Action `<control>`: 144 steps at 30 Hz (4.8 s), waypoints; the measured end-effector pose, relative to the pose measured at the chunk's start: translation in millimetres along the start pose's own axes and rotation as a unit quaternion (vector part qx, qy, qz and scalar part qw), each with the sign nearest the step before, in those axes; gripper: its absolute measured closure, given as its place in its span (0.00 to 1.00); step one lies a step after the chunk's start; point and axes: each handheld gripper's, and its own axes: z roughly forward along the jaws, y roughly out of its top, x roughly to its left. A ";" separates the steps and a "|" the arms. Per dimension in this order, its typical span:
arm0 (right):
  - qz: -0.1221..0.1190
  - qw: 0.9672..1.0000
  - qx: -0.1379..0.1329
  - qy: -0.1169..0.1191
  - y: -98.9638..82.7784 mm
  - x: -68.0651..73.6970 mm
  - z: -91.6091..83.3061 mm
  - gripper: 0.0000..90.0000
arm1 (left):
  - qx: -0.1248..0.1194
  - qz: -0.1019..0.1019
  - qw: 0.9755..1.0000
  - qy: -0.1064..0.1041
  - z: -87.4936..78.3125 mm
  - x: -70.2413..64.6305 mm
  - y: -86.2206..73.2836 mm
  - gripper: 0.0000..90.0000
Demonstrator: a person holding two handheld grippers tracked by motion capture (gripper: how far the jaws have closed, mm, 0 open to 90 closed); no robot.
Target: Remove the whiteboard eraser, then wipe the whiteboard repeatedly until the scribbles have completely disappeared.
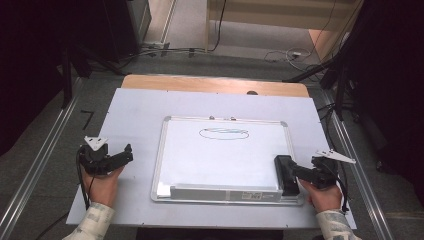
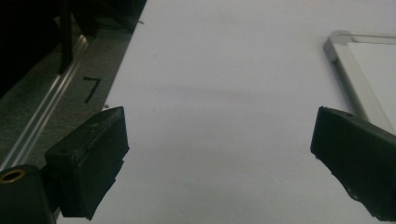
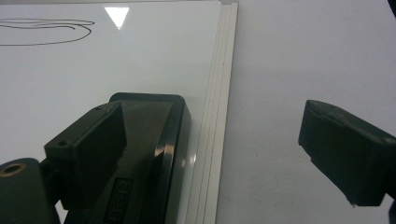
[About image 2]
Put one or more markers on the metal floor rail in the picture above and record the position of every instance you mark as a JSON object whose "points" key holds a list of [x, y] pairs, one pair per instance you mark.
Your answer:
{"points": [[43, 116]]}

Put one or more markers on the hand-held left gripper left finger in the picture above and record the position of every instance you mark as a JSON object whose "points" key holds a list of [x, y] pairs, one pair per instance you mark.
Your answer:
{"points": [[88, 161]]}

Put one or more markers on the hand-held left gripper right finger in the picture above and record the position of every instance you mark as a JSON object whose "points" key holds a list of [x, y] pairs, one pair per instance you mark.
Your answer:
{"points": [[358, 155]]}

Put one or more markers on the whiteboard with metal frame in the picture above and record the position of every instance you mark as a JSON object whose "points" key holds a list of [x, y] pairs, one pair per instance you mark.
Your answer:
{"points": [[370, 71]]}

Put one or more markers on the black stand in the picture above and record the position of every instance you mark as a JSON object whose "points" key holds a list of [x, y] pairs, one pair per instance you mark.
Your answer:
{"points": [[66, 37]]}

